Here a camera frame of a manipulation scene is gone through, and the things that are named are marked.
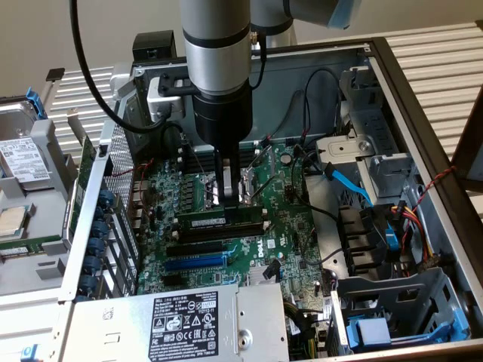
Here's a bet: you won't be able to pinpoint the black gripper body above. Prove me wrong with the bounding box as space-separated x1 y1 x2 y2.
192 83 254 149

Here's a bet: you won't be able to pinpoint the green RAM stick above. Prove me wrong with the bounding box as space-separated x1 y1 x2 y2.
0 235 63 259
176 204 264 230

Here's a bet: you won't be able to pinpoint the black RAM slot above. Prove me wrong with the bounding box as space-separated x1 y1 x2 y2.
184 155 263 167
179 222 266 238
184 160 263 173
183 151 262 162
177 228 267 244
183 146 262 158

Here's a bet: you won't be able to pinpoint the silver socket cover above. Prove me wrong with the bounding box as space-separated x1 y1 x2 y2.
239 165 257 207

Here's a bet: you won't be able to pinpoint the CPU socket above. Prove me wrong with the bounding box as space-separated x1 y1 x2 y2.
202 171 252 210

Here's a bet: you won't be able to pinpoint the thin metal locking lever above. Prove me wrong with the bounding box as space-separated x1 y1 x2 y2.
245 144 274 173
251 175 275 199

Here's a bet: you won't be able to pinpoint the open metal PC case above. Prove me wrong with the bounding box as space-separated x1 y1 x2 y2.
58 35 483 362

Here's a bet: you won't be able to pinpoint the long black expansion slot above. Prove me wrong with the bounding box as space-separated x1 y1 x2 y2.
165 240 224 259

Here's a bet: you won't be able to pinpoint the green motherboard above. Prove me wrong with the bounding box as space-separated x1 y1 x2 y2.
128 139 340 299

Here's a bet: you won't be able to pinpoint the blue expansion slot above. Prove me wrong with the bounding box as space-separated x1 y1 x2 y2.
162 253 228 271

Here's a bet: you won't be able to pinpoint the black box device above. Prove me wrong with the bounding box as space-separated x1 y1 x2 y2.
131 31 177 64

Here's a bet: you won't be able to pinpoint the silver chipset heat sink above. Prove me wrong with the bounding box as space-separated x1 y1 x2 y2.
245 262 283 288

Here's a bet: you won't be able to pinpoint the silver metal disk bay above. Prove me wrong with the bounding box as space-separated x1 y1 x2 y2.
315 66 420 204

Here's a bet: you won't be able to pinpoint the green graphics card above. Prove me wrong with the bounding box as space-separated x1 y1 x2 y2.
66 107 98 244

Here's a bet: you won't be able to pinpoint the blue plastic connector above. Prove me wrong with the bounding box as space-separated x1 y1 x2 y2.
385 221 401 252

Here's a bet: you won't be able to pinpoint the grey parts rack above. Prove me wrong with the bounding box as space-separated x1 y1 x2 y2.
0 118 82 299

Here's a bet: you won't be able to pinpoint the silver power supply unit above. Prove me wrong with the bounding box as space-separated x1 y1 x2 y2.
70 281 291 362

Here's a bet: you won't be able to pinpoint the silver hard disk white label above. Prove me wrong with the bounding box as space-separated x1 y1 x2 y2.
0 100 53 192

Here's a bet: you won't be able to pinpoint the blue plastic disk caddy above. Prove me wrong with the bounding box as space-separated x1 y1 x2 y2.
346 301 472 351

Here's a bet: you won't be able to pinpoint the CPU chip silver lid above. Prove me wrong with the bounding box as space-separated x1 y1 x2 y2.
0 205 29 239

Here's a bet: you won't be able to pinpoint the grey disk bay cage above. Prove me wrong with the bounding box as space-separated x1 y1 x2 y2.
331 266 473 357

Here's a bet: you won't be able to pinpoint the dark brown board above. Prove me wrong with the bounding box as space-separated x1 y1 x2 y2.
450 85 483 193

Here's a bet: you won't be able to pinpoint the blue plastic latch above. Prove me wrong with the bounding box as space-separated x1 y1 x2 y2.
19 343 42 362

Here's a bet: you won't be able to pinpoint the black fan wire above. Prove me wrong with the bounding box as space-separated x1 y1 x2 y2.
160 121 192 155

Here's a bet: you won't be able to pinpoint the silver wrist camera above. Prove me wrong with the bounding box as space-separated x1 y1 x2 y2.
146 76 186 122

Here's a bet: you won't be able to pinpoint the black camera bracket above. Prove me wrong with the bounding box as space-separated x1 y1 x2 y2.
158 72 201 96

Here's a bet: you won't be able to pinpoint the thin black wire red mark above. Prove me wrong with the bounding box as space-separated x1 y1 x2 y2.
262 67 344 148

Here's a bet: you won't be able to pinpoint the red black twisted wire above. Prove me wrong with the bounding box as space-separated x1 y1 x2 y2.
411 164 458 214
112 158 155 214

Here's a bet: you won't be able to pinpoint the thin wire gold plug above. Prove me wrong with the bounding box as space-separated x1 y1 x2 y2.
248 32 269 90

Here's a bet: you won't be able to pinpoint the flat blue data wire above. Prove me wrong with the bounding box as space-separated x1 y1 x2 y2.
322 161 375 207

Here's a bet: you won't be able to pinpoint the black power connector wire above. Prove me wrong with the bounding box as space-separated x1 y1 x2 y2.
337 204 392 282

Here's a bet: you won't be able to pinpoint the metal bracket black tip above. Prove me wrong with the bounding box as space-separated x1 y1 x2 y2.
38 66 66 112

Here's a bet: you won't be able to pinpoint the yellow red power wires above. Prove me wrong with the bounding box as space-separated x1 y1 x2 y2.
390 201 438 267

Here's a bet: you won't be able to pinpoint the thick black camera cable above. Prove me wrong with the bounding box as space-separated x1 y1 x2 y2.
69 0 178 135

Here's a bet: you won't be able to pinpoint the blue plastic disk rail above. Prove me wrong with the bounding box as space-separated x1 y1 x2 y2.
25 86 49 121

